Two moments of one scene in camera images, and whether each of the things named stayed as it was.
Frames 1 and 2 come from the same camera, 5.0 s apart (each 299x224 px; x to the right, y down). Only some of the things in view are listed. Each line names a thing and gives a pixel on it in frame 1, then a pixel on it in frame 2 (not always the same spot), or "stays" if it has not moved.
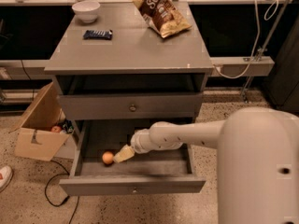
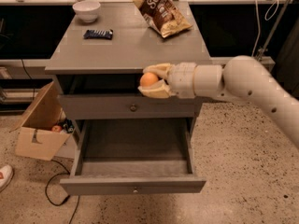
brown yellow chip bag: x=160 y=13 stays
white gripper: x=137 y=141 → x=181 y=79
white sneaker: x=6 y=177 stays
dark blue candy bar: x=98 y=35 stays
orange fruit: x=107 y=158 → x=148 y=78
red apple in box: x=56 y=129 stays
